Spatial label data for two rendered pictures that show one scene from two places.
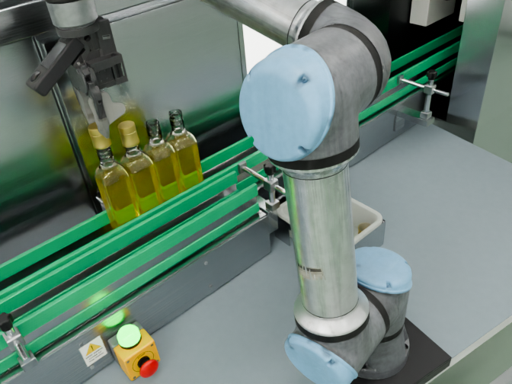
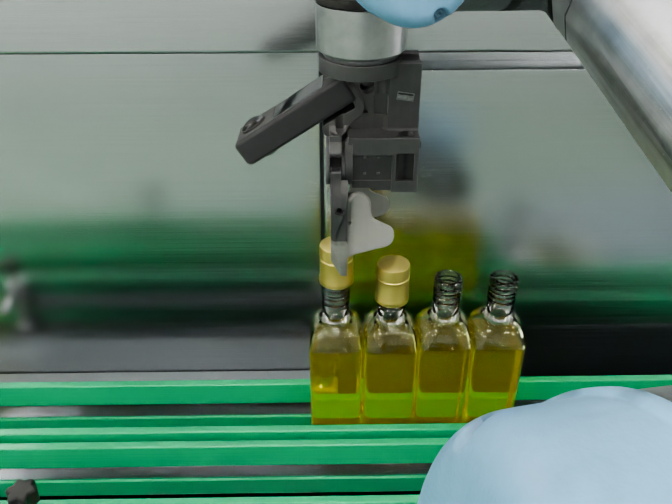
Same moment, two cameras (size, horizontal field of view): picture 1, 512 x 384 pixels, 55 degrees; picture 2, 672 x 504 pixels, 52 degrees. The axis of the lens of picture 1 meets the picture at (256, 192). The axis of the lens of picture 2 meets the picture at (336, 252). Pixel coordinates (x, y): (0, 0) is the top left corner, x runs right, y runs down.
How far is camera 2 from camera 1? 0.39 m
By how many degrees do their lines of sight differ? 30
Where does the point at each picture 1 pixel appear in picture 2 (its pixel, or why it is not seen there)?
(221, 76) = (659, 238)
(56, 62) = (288, 113)
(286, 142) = not seen: outside the picture
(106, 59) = (385, 137)
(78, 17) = (353, 43)
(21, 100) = not seen: hidden behind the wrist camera
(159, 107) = (501, 246)
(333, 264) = not seen: outside the picture
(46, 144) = (282, 230)
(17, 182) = (218, 268)
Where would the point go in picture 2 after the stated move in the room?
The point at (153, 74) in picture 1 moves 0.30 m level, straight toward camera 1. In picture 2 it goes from (512, 186) to (420, 341)
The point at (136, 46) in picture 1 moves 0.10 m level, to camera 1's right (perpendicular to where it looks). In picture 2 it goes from (499, 126) to (590, 149)
